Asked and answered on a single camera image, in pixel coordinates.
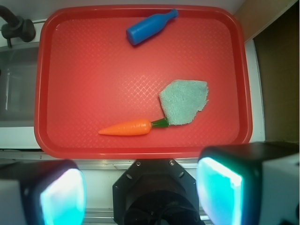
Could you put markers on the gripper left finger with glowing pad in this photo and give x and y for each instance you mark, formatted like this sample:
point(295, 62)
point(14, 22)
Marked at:
point(42, 193)

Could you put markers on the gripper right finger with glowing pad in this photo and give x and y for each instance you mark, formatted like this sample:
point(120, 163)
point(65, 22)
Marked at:
point(250, 184)

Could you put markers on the orange toy carrot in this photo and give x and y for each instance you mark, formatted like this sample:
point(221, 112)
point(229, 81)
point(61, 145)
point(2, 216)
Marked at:
point(134, 127)

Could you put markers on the light green woven cloth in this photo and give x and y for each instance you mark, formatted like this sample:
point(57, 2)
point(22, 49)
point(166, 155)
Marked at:
point(181, 100)

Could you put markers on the red plastic tray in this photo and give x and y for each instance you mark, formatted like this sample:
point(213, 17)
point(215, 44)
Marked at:
point(90, 77)

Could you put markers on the grey metal sink basin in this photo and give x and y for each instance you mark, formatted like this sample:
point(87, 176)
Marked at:
point(18, 72)

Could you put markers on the dark sink faucet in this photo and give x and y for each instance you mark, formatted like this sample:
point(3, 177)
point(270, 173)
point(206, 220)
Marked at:
point(16, 27)

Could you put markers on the blue toy bottle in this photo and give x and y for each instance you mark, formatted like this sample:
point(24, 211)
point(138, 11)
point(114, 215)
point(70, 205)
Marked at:
point(149, 27)

